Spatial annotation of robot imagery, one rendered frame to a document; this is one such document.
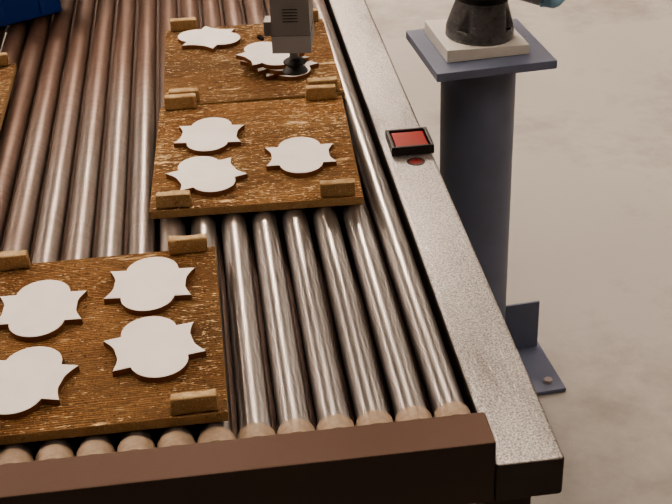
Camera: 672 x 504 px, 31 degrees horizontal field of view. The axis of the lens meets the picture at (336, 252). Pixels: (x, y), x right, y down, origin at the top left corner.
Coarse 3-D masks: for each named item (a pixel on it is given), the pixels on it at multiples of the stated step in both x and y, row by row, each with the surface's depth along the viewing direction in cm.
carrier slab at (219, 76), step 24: (168, 48) 257; (240, 48) 255; (312, 48) 254; (168, 72) 245; (192, 72) 245; (216, 72) 244; (240, 72) 244; (312, 72) 243; (336, 72) 242; (216, 96) 234; (240, 96) 234; (264, 96) 233; (288, 96) 233
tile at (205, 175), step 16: (192, 160) 209; (208, 160) 208; (224, 160) 208; (176, 176) 204; (192, 176) 204; (208, 176) 203; (224, 176) 203; (240, 176) 204; (208, 192) 199; (224, 192) 199
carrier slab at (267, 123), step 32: (160, 128) 223; (256, 128) 221; (288, 128) 221; (320, 128) 220; (160, 160) 211; (256, 160) 210; (352, 160) 209; (192, 192) 201; (256, 192) 200; (288, 192) 200
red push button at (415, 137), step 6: (402, 132) 219; (408, 132) 219; (414, 132) 219; (420, 132) 219; (396, 138) 217; (402, 138) 217; (408, 138) 217; (414, 138) 217; (420, 138) 217; (396, 144) 215; (402, 144) 215; (408, 144) 215; (414, 144) 215
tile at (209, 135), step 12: (204, 120) 223; (216, 120) 222; (228, 120) 222; (192, 132) 218; (204, 132) 218; (216, 132) 218; (228, 132) 218; (180, 144) 215; (192, 144) 214; (204, 144) 214; (216, 144) 214; (228, 144) 215; (240, 144) 215
